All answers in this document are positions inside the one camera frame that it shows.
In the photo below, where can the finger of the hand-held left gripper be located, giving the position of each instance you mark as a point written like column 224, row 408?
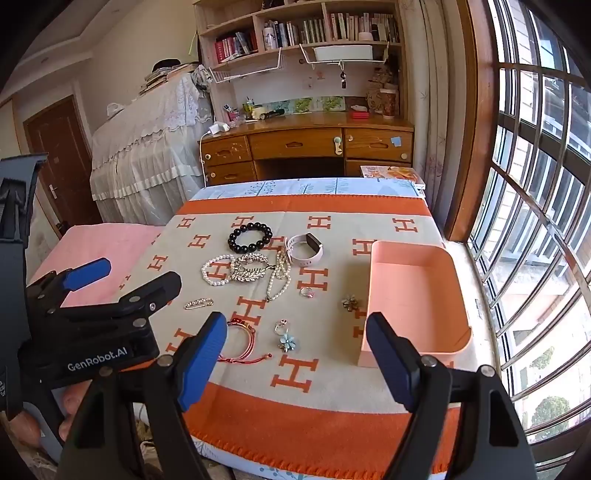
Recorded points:
column 87, row 273
column 157, row 288

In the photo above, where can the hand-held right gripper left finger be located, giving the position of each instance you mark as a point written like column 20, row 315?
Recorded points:
column 203, row 360

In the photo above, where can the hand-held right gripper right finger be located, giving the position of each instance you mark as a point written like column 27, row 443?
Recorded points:
column 392, row 364

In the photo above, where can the pink plastic tray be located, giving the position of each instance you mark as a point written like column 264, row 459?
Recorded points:
column 415, row 295

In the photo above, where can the grey flower brooch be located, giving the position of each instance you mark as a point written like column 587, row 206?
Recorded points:
column 350, row 303

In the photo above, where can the small blue flower earring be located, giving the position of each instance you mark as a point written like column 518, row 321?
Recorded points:
column 287, row 344

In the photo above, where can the gold leaf brooch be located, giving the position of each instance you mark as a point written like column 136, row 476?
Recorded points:
column 244, row 272

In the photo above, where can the person's left hand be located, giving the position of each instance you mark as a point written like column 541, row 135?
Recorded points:
column 74, row 404

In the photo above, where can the pink blanket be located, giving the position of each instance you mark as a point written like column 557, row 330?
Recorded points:
column 92, row 244

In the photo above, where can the orange and beige printed blanket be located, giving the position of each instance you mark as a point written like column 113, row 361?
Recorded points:
column 295, row 401

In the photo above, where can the brown wooden door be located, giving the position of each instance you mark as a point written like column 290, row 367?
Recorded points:
column 60, row 161

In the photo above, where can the white lace cover cloth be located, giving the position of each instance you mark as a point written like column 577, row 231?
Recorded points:
column 147, row 147

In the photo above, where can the light blue patterned sheet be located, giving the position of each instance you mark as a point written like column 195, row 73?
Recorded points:
column 277, row 187

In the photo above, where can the white charger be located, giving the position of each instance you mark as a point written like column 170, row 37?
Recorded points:
column 219, row 128

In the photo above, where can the colourful magazine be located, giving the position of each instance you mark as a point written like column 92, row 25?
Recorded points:
column 392, row 173

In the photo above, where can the wooden desk with drawers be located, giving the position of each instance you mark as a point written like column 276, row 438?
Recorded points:
column 300, row 143

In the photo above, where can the metal window grille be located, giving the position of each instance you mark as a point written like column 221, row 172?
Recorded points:
column 531, row 207

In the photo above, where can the stack of books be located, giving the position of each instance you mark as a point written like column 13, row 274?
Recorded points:
column 159, row 76

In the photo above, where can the black flashlight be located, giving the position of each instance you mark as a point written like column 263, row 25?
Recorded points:
column 274, row 114

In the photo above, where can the green drawer hook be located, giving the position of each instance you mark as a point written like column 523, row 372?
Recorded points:
column 338, row 146

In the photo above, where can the floral curtain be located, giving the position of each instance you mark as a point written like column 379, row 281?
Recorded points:
column 434, row 138

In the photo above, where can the red box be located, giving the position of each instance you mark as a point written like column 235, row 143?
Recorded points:
column 359, row 114

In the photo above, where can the wooden bookshelf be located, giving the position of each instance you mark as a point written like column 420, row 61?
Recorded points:
column 295, row 69

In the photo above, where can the patterned paper cup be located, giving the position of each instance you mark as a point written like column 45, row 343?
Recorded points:
column 388, row 104

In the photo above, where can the white basket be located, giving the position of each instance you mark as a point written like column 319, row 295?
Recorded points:
column 341, row 52

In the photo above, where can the row of books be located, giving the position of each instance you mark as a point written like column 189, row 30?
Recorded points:
column 332, row 27

